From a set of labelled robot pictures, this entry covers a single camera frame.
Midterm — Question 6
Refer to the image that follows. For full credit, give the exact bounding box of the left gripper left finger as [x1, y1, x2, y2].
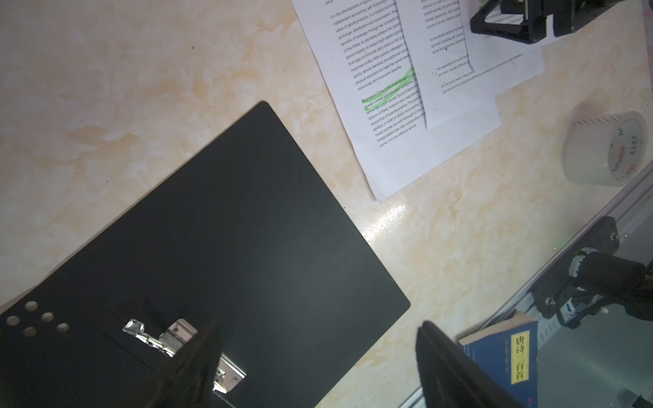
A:
[119, 322, 222, 407]

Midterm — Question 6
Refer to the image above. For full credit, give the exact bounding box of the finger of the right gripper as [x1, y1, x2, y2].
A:
[470, 0, 548, 44]

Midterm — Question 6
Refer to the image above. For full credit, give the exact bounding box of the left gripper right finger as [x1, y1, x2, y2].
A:
[416, 321, 524, 407]

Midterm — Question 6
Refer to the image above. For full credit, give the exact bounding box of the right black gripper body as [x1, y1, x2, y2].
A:
[534, 0, 620, 43]

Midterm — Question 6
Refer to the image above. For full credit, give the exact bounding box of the white black file folder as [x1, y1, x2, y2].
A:
[1, 102, 410, 407]

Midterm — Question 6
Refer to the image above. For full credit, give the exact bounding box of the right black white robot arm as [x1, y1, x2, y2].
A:
[490, 101, 652, 329]

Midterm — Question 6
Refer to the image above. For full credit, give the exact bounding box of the metal folder clip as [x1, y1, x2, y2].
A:
[122, 319, 247, 394]

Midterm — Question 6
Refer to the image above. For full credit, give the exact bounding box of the blue book yellow label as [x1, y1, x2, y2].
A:
[458, 312, 538, 407]

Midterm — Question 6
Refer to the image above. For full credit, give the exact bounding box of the clear tape roll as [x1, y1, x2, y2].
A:
[562, 112, 648, 187]

